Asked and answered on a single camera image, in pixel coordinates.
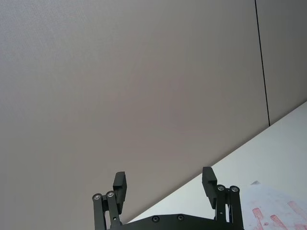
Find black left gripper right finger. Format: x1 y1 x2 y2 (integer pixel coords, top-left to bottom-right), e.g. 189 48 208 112
201 166 244 230

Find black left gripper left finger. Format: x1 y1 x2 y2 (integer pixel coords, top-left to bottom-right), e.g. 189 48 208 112
92 171 128 230

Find white paper sheet, red stamps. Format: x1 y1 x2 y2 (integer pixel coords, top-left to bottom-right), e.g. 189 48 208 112
239 180 307 230

